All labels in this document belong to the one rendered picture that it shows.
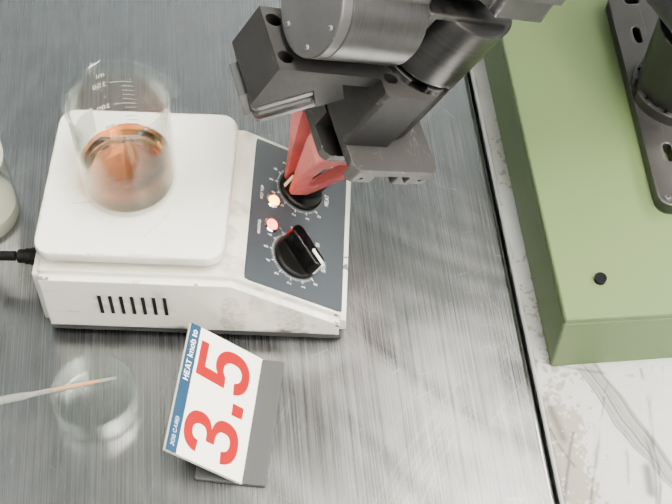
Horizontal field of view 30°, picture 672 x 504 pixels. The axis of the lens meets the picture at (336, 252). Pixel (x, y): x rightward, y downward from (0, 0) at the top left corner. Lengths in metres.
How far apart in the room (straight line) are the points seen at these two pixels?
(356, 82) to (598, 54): 0.28
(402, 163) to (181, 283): 0.16
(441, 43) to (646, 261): 0.22
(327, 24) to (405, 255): 0.27
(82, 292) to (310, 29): 0.25
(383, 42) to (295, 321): 0.23
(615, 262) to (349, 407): 0.20
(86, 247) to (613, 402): 0.35
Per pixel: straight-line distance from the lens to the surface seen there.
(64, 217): 0.81
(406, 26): 0.68
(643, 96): 0.90
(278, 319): 0.82
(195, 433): 0.78
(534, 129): 0.89
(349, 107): 0.74
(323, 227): 0.85
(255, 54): 0.70
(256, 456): 0.80
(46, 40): 1.04
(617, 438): 0.83
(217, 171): 0.82
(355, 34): 0.66
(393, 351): 0.84
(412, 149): 0.78
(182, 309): 0.82
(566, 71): 0.93
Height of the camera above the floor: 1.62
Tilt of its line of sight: 55 degrees down
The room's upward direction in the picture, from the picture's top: 2 degrees clockwise
